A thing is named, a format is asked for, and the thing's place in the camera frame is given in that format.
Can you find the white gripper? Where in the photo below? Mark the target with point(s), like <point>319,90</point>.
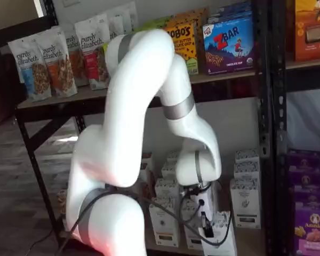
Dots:
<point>208,194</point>

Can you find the white tea box green strip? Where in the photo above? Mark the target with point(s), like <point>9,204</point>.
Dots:
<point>224,240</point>

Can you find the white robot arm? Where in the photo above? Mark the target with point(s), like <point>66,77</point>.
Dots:
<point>122,106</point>

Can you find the white tea box pink strip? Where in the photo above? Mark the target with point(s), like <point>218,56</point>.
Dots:
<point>189,234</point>

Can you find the white floral tea box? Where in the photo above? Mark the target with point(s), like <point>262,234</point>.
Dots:
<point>246,172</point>
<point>172,157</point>
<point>245,205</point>
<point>165,189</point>
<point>168,170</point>
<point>246,157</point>

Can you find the white tea box yellow strip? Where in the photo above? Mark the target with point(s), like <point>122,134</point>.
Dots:
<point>162,221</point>

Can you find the purple Annie's snack box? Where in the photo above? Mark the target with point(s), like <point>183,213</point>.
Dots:
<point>312,232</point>
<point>305,174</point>
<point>304,157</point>
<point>309,193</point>

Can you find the black metal shelf rack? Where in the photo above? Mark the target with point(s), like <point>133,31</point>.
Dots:
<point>278,80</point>
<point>261,80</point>

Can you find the blue Zbar snack box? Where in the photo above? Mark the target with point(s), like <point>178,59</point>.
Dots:
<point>229,48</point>
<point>229,13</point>

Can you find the yellow Bobo's peanut butter box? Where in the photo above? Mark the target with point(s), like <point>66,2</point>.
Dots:
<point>192,17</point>
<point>185,40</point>

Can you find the green Bobo's apple pie box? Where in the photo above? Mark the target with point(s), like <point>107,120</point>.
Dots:
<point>154,25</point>

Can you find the orange snack box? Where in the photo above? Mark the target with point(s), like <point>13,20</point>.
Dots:
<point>309,26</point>

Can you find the red label granola bag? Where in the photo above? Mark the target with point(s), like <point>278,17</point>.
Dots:
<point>92,64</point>

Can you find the orange label granola bag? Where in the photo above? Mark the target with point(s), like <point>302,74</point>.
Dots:
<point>77,66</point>
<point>58,72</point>

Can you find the white granola bag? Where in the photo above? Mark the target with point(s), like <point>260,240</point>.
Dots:
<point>130,18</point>
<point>114,24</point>

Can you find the blue label granola bag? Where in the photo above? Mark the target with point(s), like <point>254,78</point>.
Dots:
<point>32,74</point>

